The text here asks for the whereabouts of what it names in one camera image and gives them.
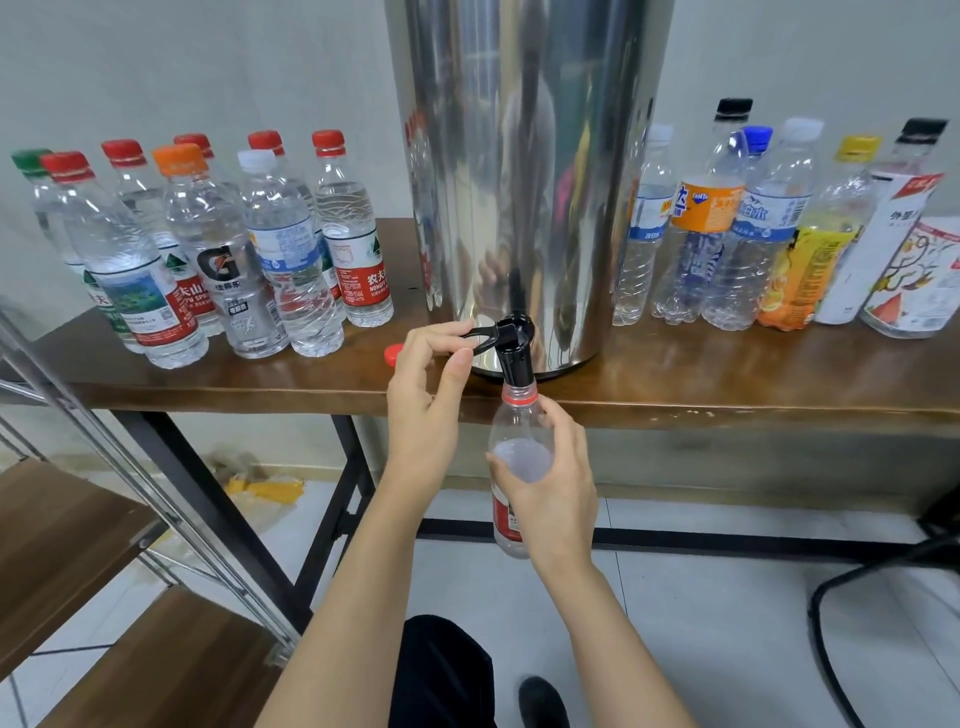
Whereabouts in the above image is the person's black shoe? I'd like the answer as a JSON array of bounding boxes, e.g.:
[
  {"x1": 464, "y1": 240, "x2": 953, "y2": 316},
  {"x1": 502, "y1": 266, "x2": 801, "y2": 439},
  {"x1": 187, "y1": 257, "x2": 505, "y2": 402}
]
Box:
[{"x1": 517, "y1": 675, "x2": 572, "y2": 728}]

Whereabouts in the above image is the orange cap clear plastic bottle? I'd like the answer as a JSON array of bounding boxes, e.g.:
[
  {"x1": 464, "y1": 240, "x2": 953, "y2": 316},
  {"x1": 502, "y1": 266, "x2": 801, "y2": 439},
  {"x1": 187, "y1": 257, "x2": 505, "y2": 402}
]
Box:
[{"x1": 153, "y1": 144, "x2": 290, "y2": 360}]

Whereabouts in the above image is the black metal table frame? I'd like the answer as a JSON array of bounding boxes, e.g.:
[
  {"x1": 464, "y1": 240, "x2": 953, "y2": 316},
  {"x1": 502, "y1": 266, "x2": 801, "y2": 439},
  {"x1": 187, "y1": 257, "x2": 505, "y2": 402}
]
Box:
[{"x1": 112, "y1": 408, "x2": 960, "y2": 632}]

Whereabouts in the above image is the wooden metal shelf rack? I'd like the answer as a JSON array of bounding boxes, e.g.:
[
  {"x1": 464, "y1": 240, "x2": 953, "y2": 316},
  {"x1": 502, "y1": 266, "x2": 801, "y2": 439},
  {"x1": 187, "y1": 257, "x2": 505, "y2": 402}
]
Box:
[{"x1": 0, "y1": 307, "x2": 302, "y2": 728}]

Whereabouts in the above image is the green label plastic water bottle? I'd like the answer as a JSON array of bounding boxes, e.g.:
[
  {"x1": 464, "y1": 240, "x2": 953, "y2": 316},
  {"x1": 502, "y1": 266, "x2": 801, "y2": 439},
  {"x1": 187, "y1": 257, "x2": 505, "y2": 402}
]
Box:
[{"x1": 12, "y1": 148, "x2": 144, "y2": 354}]

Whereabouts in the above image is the person's black trouser leg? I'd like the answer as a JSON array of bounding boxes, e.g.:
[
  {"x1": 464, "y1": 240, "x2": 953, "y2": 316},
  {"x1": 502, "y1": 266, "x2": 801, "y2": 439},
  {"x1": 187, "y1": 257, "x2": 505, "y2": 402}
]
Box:
[{"x1": 387, "y1": 615, "x2": 497, "y2": 728}]

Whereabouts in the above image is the wooden stool with black frame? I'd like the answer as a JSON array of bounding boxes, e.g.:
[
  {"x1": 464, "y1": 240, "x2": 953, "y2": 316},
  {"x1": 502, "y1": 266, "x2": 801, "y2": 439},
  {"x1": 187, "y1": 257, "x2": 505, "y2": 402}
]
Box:
[{"x1": 807, "y1": 487, "x2": 960, "y2": 728}]

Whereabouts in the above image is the yellow debris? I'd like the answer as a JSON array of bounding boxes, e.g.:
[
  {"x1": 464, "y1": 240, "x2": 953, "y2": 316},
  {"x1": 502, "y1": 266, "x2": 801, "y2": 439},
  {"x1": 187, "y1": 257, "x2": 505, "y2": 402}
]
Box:
[{"x1": 225, "y1": 468, "x2": 306, "y2": 506}]

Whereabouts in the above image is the person's left forearm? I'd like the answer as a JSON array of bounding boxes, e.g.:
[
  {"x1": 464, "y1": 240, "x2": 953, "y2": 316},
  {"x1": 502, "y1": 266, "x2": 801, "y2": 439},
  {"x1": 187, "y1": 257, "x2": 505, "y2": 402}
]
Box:
[{"x1": 255, "y1": 495, "x2": 459, "y2": 728}]

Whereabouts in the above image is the person's left hand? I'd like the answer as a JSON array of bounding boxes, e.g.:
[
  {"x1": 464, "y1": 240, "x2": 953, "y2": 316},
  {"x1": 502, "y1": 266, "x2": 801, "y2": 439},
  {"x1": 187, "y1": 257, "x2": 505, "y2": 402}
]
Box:
[{"x1": 384, "y1": 321, "x2": 482, "y2": 515}]

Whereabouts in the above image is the stainless steel water dispenser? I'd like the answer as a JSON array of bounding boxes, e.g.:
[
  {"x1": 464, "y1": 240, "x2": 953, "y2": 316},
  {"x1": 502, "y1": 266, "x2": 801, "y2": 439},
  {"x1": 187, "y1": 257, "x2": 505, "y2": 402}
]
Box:
[{"x1": 384, "y1": 0, "x2": 677, "y2": 380}]

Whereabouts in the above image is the person's right forearm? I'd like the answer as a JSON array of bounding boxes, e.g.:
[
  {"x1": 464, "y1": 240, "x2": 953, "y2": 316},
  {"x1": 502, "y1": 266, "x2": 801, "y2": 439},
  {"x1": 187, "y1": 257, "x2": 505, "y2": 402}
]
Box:
[{"x1": 547, "y1": 562, "x2": 699, "y2": 728}]

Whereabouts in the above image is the person's right hand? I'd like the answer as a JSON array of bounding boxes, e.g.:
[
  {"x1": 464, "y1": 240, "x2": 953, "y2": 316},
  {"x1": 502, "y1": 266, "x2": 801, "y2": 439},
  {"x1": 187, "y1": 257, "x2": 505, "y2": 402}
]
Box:
[{"x1": 487, "y1": 397, "x2": 602, "y2": 584}]

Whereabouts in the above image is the white-cap blue-label bottle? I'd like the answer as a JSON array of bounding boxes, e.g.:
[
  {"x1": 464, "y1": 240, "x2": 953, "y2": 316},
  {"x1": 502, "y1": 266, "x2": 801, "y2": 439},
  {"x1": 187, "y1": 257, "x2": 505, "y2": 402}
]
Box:
[{"x1": 237, "y1": 148, "x2": 347, "y2": 359}]

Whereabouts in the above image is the green red label plastic bottle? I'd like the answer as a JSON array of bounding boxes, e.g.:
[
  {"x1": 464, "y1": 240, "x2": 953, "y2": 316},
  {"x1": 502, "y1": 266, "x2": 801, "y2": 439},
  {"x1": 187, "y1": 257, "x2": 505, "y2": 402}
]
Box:
[{"x1": 247, "y1": 129, "x2": 344, "y2": 302}]

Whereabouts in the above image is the cluster of plastic bottles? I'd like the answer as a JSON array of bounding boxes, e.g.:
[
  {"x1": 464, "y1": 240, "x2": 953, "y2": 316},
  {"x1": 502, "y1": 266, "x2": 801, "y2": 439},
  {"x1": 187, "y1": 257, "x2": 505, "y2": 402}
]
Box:
[{"x1": 612, "y1": 97, "x2": 960, "y2": 341}]

